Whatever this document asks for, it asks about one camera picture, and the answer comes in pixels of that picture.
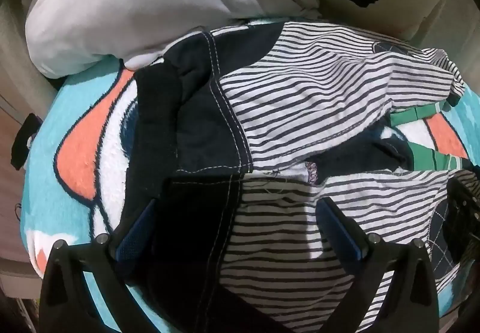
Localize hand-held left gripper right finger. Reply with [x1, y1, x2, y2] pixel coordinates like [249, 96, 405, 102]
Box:
[313, 197, 440, 333]

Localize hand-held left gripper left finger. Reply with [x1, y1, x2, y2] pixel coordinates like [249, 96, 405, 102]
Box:
[37, 198, 177, 333]

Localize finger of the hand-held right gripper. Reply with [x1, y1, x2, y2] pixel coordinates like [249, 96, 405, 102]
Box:
[447, 168, 480, 255]

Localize striped navy pants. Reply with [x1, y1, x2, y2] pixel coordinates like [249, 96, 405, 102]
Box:
[124, 20, 480, 333]

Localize printed blanket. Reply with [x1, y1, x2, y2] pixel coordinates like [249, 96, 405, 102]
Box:
[20, 18, 480, 333]

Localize black object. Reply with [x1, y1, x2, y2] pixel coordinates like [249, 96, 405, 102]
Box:
[10, 113, 43, 171]

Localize white pillow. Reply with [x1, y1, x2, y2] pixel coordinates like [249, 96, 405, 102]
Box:
[24, 0, 319, 80]

